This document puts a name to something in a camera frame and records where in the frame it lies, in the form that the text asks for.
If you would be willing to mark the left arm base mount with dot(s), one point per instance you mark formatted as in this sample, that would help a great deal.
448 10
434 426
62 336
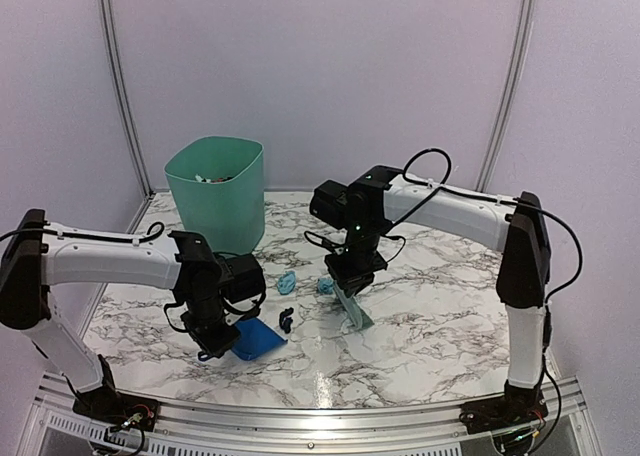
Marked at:
117 416

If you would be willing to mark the blue plastic dustpan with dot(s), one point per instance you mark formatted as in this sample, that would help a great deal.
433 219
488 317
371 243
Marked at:
248 340

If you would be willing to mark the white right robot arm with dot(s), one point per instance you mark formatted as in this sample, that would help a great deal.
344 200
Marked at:
443 288

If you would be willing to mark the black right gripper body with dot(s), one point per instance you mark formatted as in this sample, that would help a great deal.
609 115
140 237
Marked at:
360 260

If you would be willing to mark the paper scraps inside bin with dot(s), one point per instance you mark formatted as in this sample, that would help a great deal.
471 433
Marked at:
200 179

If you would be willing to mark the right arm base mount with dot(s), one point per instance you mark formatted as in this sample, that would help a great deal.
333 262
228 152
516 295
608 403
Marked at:
499 412

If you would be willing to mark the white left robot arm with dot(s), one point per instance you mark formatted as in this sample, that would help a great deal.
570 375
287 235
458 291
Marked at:
40 255

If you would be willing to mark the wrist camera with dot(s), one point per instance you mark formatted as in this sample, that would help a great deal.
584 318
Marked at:
242 279
328 204

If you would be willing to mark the light blue white paper scrap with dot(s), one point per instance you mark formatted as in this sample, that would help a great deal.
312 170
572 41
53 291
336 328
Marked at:
325 286

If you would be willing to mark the aluminium frame post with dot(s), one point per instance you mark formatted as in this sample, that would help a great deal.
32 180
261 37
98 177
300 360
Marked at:
517 61
108 22

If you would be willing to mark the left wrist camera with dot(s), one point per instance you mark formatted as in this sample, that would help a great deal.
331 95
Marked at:
242 279

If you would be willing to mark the green plastic waste bin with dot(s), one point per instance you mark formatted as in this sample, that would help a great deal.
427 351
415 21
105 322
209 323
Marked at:
230 215

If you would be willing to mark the right aluminium frame post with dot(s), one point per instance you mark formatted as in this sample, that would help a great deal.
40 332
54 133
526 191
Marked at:
517 61

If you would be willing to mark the left aluminium frame post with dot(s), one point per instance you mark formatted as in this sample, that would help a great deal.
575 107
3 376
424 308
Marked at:
108 22

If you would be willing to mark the aluminium front rail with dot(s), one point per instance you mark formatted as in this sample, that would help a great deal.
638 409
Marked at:
192 428

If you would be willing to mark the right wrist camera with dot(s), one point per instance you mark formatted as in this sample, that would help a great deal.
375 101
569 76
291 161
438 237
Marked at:
328 204

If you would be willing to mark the green hand brush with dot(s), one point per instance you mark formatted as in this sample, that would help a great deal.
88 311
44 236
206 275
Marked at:
360 320

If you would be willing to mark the black paper scrap left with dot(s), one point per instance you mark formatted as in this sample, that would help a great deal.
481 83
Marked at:
286 320

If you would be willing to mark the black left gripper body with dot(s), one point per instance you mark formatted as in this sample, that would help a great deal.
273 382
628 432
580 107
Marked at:
202 323

